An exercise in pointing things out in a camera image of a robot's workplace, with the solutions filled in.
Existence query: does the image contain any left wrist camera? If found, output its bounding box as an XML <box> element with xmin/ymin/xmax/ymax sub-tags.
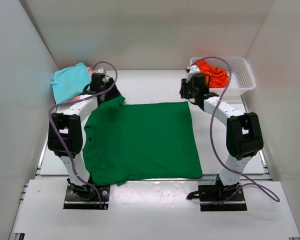
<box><xmin>90</xmin><ymin>73</ymin><xmax>108</xmax><ymax>93</ymax></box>

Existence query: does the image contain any folded cyan t shirt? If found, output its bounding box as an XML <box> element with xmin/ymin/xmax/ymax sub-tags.
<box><xmin>50</xmin><ymin>62</ymin><xmax>92</xmax><ymax>104</ymax></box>

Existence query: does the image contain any green t shirt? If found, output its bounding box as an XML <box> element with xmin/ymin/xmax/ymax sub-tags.
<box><xmin>82</xmin><ymin>96</ymin><xmax>203</xmax><ymax>186</ymax></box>

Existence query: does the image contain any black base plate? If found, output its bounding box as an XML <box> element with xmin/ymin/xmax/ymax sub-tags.
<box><xmin>186</xmin><ymin>180</ymin><xmax>248</xmax><ymax>212</ymax></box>
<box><xmin>63</xmin><ymin>183</ymin><xmax>111</xmax><ymax>210</ymax></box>

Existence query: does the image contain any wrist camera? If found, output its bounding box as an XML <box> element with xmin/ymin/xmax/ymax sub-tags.
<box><xmin>90</xmin><ymin>73</ymin><xmax>108</xmax><ymax>93</ymax></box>
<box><xmin>185</xmin><ymin>64</ymin><xmax>211</xmax><ymax>87</ymax></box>

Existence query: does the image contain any aluminium rail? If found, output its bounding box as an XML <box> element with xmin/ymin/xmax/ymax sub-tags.
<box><xmin>34</xmin><ymin>173</ymin><xmax>273</xmax><ymax>183</ymax></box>

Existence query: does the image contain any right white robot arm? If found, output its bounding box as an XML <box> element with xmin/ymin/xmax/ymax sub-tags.
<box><xmin>179</xmin><ymin>73</ymin><xmax>264</xmax><ymax>200</ymax></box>

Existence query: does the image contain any orange t shirt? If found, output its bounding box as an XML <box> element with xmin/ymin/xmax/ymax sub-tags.
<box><xmin>195</xmin><ymin>60</ymin><xmax>229</xmax><ymax>89</ymax></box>

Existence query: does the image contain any white plastic basket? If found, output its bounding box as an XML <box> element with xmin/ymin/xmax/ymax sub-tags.
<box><xmin>189</xmin><ymin>56</ymin><xmax>257</xmax><ymax>98</ymax></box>

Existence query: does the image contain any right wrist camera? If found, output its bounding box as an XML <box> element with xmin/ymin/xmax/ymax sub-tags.
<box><xmin>185</xmin><ymin>64</ymin><xmax>211</xmax><ymax>87</ymax></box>

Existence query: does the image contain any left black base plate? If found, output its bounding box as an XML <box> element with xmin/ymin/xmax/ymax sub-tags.
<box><xmin>63</xmin><ymin>183</ymin><xmax>111</xmax><ymax>210</ymax></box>

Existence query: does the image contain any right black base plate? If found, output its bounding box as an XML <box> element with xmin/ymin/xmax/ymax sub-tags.
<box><xmin>186</xmin><ymin>180</ymin><xmax>248</xmax><ymax>212</ymax></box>

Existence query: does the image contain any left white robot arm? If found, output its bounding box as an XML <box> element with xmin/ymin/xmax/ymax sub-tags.
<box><xmin>47</xmin><ymin>73</ymin><xmax>119</xmax><ymax>199</ymax></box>

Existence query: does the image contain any folded pink t shirt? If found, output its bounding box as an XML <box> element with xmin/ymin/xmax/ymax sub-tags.
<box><xmin>72</xmin><ymin>67</ymin><xmax>93</xmax><ymax>101</ymax></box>

